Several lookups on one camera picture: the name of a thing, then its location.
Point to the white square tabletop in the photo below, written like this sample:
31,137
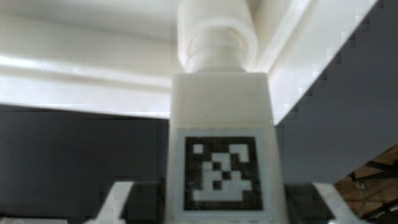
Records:
91,51

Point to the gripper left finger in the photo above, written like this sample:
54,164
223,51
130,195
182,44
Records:
111,211

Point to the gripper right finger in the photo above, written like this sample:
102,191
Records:
336,204

